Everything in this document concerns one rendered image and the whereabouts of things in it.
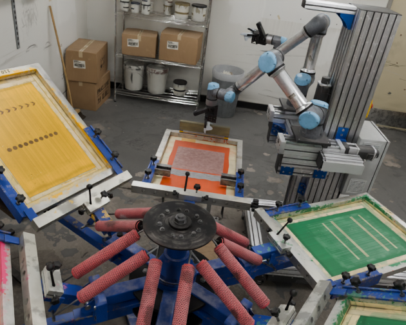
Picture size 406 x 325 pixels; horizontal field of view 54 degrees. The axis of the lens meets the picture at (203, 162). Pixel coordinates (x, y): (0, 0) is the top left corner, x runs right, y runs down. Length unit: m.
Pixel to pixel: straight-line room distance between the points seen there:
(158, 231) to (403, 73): 5.39
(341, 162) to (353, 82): 0.52
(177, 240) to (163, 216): 0.14
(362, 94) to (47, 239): 2.63
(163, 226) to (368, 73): 1.75
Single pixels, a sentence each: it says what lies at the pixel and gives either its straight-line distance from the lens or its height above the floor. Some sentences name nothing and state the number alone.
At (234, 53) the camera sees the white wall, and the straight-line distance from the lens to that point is 5.96.
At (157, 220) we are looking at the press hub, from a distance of 1.61.
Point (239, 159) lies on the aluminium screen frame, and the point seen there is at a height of 0.99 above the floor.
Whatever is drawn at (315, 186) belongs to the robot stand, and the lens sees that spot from 3.07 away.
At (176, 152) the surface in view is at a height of 0.96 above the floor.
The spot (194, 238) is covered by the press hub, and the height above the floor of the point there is 1.31.
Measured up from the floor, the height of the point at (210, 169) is 0.95.
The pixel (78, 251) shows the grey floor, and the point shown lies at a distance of 3.40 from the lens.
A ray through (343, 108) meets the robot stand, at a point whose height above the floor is 1.41.
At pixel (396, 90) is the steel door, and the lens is 6.57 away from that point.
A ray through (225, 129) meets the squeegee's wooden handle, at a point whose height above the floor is 1.13.
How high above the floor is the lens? 2.34
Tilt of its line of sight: 31 degrees down
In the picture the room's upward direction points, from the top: 8 degrees clockwise
